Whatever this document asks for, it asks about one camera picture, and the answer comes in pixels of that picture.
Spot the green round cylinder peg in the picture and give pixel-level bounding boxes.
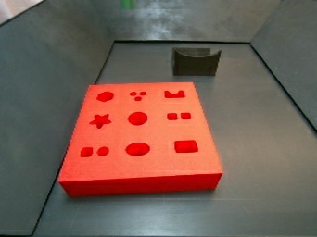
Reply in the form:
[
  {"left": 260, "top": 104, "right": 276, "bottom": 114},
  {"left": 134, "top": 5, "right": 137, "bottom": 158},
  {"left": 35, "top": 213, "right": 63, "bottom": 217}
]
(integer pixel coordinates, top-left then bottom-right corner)
[{"left": 122, "top": 0, "right": 136, "bottom": 9}]

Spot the red shape sorting board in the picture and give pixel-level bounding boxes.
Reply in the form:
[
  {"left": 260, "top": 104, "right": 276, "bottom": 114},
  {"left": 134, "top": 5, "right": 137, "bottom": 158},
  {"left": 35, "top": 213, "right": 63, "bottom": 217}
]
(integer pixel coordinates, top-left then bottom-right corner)
[{"left": 59, "top": 82, "right": 224, "bottom": 197}]

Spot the dark grey curved block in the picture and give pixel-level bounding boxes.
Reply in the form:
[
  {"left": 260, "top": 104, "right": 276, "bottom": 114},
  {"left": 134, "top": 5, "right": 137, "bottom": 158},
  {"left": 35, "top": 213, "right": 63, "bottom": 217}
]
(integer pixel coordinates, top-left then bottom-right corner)
[{"left": 173, "top": 47, "right": 223, "bottom": 76}]

